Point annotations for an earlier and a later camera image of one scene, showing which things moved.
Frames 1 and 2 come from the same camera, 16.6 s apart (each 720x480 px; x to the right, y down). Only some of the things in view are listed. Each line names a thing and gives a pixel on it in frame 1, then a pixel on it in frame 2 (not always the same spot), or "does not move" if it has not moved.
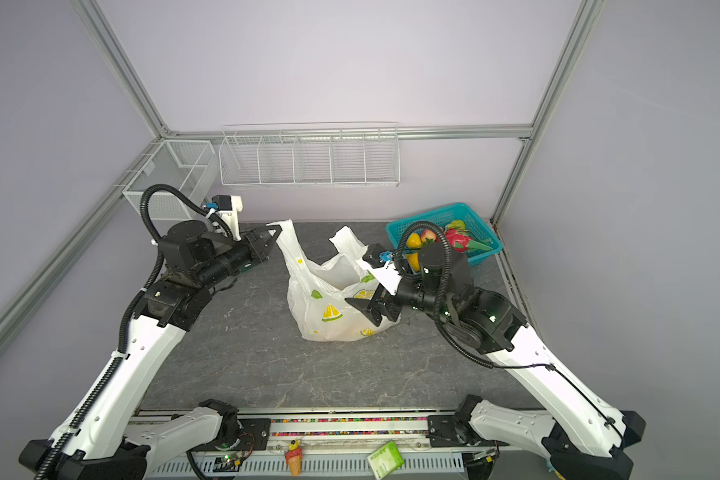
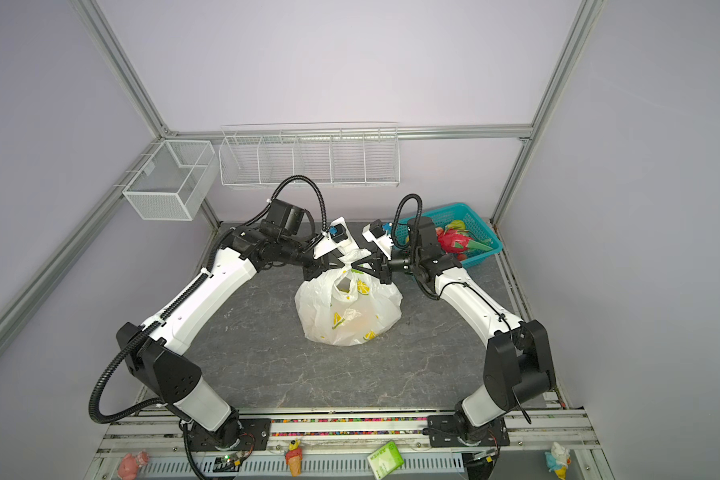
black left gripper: [258, 249] -> [323, 264]
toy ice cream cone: [294, 457] does not move
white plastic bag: [318, 294] does not move
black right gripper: [385, 300] -> [379, 263]
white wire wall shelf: [311, 155] does not move
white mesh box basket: [186, 166] does not move
